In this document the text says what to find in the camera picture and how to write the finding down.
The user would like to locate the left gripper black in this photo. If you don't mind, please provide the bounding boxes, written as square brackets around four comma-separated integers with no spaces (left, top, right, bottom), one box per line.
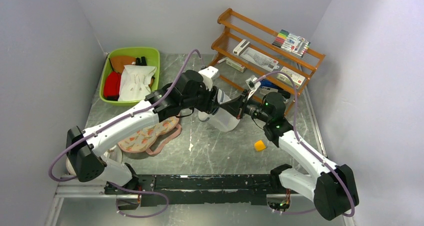
[182,82,221,115]

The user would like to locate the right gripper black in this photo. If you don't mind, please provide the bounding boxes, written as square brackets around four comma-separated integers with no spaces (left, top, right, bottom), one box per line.
[220,89,271,123]

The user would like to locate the white mesh laundry bag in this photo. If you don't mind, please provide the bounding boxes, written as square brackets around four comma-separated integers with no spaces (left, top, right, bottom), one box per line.
[195,89,240,132]

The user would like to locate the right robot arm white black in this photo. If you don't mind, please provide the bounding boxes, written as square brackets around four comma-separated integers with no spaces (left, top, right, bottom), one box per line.
[220,91,359,220]

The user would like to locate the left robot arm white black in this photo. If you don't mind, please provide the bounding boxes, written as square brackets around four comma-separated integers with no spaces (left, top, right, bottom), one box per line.
[66,67,219,194]

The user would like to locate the white black stapler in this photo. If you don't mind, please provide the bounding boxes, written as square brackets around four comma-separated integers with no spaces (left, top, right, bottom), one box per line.
[259,87,291,104]

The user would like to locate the small green white box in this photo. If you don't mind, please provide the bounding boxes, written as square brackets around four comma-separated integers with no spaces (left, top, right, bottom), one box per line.
[225,58,246,73]

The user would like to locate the white pink marker pen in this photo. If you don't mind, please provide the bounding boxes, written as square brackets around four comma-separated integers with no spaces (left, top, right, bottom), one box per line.
[217,57,228,64]

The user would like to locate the small orange block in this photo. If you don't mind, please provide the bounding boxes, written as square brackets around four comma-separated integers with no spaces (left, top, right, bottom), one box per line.
[254,140,267,152]

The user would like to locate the wooden two-tier shelf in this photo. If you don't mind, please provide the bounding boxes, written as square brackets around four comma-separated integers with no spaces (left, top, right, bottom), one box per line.
[209,8,326,96]

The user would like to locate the grey printed flat packet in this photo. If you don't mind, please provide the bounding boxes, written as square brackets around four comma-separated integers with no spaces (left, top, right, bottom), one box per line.
[239,47,280,72]

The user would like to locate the white black stapler box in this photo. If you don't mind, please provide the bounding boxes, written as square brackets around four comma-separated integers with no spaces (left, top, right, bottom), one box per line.
[232,39,251,56]

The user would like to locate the white folded garment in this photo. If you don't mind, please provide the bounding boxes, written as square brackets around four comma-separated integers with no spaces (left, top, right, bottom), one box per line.
[118,65,157,102]

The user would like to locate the white red box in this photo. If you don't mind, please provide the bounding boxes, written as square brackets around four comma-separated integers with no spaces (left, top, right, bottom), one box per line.
[276,67,306,89]

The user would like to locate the floral fabric pad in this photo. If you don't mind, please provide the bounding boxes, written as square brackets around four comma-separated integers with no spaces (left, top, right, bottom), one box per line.
[117,117,182,156]

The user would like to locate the green plastic basket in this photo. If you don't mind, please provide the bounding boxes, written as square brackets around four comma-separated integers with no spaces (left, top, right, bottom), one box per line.
[99,47,161,106]

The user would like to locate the red cloth item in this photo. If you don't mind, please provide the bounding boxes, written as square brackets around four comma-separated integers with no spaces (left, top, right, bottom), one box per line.
[103,71,121,101]

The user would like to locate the coloured marker pen pack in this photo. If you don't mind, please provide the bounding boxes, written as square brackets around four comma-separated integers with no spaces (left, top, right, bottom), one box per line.
[272,30,310,57]

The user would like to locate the orange brown cloth item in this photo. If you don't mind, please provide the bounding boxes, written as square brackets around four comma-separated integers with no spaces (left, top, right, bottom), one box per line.
[109,56,136,74]

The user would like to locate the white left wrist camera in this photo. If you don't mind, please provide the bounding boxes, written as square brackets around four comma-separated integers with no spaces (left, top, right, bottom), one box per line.
[198,66,220,90]

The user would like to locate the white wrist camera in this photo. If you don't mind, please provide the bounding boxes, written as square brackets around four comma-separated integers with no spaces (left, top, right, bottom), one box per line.
[245,76,261,93]
[198,66,220,90]

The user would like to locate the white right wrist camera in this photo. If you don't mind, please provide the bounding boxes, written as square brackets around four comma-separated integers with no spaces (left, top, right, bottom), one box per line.
[245,76,261,93]

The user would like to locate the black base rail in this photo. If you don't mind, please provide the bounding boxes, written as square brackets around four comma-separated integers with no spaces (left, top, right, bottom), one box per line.
[104,174,290,206]

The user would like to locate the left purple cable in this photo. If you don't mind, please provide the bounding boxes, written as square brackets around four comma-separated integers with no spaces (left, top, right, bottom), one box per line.
[48,49,205,218]

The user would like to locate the purple cable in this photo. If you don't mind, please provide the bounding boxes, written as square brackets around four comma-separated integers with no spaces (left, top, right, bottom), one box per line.
[254,71,356,218]
[48,49,205,218]

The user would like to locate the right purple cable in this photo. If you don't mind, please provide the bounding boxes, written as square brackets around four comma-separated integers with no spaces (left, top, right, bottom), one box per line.
[254,71,356,218]

